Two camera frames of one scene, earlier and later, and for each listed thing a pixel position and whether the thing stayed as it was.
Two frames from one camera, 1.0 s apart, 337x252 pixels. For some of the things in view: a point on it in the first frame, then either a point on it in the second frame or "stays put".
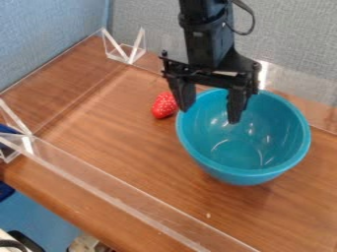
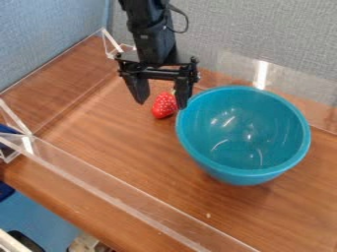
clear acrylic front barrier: [42, 161] stays put
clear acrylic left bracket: [19, 142] stays put
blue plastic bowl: [251, 152] stays put
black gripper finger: [185, 90] → [140, 88]
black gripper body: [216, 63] → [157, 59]
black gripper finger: [237, 100] → [184, 87]
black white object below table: [14, 241] stays put
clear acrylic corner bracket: [125, 52] stays put
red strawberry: [165, 105] stays put
